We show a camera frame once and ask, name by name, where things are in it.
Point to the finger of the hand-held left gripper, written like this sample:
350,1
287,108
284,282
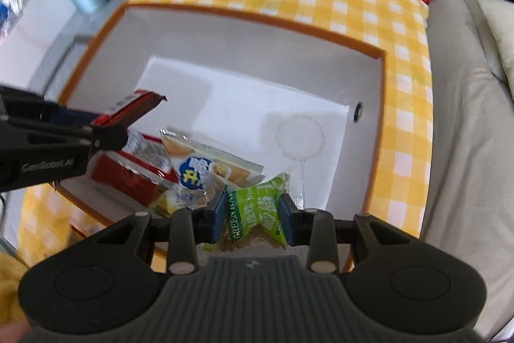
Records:
108,137
68,114

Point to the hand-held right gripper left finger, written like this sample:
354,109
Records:
217,216

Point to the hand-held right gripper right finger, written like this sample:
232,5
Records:
286,216

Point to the green snack packet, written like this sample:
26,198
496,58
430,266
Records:
257,206

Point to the dark red snack bar packet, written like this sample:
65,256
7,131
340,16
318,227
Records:
134,104

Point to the orange-rimmed white cardboard box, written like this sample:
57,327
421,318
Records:
241,65

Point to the clear packet with red print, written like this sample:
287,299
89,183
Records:
142,148

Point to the red snack box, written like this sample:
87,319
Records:
120,178

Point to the pastry packet with blue label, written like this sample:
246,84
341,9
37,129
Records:
192,171

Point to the pale yellow snack packet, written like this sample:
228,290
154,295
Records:
162,203

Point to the beige sofa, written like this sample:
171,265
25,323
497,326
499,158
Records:
461,166

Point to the beige cushion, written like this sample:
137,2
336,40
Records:
502,29

